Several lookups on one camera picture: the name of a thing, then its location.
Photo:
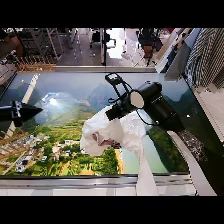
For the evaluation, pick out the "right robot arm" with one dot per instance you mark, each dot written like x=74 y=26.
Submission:
x=166 y=113

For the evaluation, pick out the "checked shirt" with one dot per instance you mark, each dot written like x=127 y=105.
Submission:
x=206 y=56

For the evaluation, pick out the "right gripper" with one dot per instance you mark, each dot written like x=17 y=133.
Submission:
x=119 y=110

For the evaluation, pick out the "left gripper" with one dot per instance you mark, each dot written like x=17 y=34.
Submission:
x=17 y=113

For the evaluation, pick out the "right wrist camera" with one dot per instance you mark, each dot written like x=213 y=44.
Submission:
x=116 y=81

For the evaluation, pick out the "white garment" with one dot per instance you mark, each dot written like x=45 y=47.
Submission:
x=100 y=128

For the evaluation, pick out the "person's forearm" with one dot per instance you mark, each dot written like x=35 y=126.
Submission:
x=15 y=45

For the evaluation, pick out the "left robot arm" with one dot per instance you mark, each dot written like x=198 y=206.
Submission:
x=5 y=113

